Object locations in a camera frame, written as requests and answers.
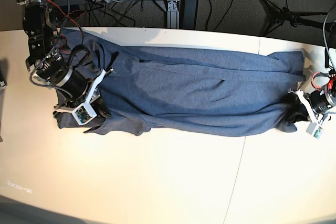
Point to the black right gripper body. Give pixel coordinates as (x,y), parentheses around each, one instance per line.
(73,82)

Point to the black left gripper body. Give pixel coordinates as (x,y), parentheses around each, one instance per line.
(322,100)

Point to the blue grey T-shirt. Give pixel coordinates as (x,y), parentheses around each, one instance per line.
(217,92)

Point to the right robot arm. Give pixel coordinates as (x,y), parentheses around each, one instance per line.
(58,49)

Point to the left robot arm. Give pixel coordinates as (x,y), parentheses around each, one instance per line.
(177,38)

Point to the black tripod stand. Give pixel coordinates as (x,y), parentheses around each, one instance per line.
(276,17)

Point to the aluminium table leg profile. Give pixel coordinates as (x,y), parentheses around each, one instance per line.
(172,9)

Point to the black power adapter brick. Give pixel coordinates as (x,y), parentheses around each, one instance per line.
(188,14)

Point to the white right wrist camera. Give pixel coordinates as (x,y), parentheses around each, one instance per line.
(83,113)

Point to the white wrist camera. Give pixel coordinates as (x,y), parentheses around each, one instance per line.
(315,130)
(83,113)

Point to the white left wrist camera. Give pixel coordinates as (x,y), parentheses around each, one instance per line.
(315,130)

